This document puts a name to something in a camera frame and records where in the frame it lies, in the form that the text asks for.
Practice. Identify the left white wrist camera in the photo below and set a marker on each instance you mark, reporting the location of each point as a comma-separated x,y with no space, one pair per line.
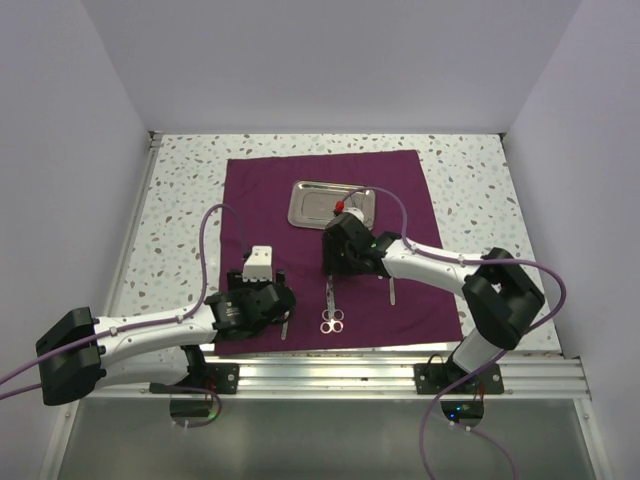
258,265

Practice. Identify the left aluminium side rail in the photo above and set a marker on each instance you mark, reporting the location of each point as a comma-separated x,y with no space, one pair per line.
121,264

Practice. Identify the steel instrument tray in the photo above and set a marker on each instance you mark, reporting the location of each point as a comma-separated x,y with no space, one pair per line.
312,203

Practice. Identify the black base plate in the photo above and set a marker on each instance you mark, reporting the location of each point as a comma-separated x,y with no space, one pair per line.
209,378
433,377

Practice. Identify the aluminium mounting rail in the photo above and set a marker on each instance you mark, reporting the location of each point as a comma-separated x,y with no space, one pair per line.
388,374

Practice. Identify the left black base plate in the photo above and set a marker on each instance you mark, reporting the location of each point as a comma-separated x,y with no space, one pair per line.
209,378

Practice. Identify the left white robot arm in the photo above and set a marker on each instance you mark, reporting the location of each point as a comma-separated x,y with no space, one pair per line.
81,352

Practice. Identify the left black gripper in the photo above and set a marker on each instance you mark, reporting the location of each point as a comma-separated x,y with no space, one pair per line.
236,284

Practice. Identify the purple surgical drape cloth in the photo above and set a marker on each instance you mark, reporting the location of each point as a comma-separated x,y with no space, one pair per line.
259,191

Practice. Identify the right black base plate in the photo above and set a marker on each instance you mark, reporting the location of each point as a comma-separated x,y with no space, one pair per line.
433,377

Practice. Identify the steel scissors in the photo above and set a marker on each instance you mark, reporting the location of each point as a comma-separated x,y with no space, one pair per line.
331,327
332,312

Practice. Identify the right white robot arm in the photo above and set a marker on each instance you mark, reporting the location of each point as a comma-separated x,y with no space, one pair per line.
501,297

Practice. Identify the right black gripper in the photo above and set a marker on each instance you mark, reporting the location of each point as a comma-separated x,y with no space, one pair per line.
332,264

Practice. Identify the steel forceps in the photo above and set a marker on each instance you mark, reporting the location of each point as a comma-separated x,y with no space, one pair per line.
284,330

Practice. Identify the steel scalpel handle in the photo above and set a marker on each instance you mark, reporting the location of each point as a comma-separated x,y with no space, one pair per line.
392,292

